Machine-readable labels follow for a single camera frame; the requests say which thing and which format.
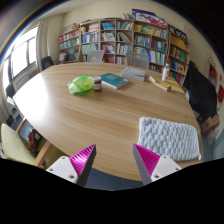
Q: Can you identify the wooden bookshelf unit with books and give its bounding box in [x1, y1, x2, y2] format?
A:
[57, 8, 192, 87]

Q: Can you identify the small jar with red label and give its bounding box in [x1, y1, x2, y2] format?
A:
[92, 76, 103, 92]

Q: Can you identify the brown cardboard box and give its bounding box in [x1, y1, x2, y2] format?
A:
[199, 113, 221, 137]

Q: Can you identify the green upholstered wooden chair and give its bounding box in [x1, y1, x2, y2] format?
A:
[0, 119, 51, 168]

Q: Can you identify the yellow book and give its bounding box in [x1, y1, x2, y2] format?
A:
[166, 78, 186, 95]
[147, 75, 173, 92]

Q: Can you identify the teal book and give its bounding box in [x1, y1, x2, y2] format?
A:
[99, 72, 131, 90]

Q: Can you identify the small wall shelf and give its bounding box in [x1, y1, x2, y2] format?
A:
[207, 59, 219, 88]

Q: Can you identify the black draped cloth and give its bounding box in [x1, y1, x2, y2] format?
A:
[182, 60, 218, 121]

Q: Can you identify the white bottle with red label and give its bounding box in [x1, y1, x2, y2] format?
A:
[161, 63, 171, 83]

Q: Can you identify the black office chair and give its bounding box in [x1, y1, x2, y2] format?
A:
[40, 55, 55, 71]

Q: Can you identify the green plastic bag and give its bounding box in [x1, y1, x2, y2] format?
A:
[67, 75, 95, 95]

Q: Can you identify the light blue knitted towel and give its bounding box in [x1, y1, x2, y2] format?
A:
[137, 116, 202, 162]

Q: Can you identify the grey mesh chair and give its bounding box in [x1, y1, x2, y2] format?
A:
[125, 52, 150, 70]
[86, 49, 105, 64]

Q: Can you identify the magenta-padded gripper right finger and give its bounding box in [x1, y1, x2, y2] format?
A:
[132, 143, 183, 186]

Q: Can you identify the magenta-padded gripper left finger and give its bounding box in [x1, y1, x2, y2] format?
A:
[45, 143, 97, 188]

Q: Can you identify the grey book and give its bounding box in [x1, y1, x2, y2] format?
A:
[120, 66, 147, 82]

